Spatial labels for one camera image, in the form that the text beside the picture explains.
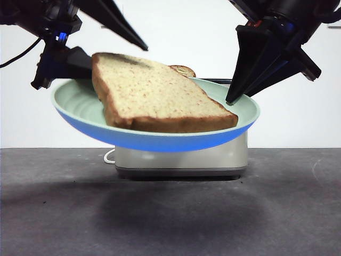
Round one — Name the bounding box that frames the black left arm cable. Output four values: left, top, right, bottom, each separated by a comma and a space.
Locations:
0, 37, 43, 69

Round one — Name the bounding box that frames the round-topped bread slice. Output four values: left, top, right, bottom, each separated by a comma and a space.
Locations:
168, 65, 197, 79

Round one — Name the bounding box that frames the cream two-slot toaster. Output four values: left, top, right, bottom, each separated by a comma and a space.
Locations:
114, 78, 249, 180

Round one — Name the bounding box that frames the pale green round plate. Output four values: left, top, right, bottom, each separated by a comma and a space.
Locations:
50, 77, 261, 153

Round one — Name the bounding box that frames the large square bread slice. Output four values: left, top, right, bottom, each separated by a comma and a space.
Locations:
91, 52, 239, 133

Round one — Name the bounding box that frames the white toaster power cord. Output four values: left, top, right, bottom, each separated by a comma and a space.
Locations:
103, 148, 116, 164

